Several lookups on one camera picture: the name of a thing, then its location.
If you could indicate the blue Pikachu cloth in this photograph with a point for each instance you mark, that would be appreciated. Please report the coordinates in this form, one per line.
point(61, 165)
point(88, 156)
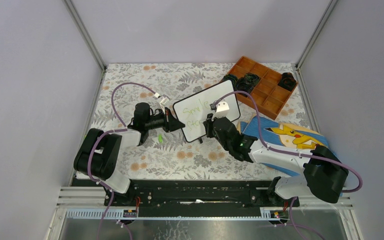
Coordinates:
point(284, 136)

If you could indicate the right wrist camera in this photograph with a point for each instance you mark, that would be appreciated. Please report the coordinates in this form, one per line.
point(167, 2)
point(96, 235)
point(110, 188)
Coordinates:
point(220, 109)

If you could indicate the white whiteboard black frame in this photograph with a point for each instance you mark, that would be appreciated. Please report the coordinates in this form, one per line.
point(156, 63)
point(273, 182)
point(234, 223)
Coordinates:
point(193, 110)

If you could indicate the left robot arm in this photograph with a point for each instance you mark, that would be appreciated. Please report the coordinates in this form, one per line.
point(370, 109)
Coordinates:
point(98, 154)

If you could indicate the black rings right compartment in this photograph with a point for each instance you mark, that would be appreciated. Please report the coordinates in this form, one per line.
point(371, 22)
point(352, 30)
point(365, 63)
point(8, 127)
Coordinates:
point(287, 80)

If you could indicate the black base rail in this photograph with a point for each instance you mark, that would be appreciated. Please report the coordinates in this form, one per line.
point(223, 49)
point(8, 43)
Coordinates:
point(198, 198)

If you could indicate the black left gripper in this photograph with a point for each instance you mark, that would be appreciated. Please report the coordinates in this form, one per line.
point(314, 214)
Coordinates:
point(170, 123)

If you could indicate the black rings left compartment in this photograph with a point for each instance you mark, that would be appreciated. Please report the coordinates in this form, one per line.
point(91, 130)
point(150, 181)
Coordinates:
point(230, 78)

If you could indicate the black rings middle compartment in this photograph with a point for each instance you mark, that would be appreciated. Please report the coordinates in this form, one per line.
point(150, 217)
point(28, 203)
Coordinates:
point(248, 82)

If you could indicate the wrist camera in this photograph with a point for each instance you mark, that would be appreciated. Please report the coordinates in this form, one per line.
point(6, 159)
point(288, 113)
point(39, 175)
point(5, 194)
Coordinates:
point(163, 101)
point(220, 109)

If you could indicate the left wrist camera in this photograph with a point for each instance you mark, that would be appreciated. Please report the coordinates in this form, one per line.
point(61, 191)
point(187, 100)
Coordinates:
point(163, 101)

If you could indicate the black rings compartment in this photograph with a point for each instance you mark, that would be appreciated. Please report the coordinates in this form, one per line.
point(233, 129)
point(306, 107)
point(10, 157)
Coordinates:
point(287, 80)
point(248, 82)
point(230, 78)

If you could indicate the floral tablecloth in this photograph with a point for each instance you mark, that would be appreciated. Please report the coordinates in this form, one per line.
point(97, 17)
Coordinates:
point(126, 84)

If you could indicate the orange wooden compartment tray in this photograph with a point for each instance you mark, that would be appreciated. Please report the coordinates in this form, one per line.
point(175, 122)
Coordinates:
point(269, 88)

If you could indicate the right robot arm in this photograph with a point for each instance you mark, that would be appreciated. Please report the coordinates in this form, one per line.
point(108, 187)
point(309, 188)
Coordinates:
point(313, 170)

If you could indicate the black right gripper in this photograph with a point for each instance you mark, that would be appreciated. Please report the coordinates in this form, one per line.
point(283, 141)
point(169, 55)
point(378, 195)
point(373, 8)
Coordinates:
point(208, 124)

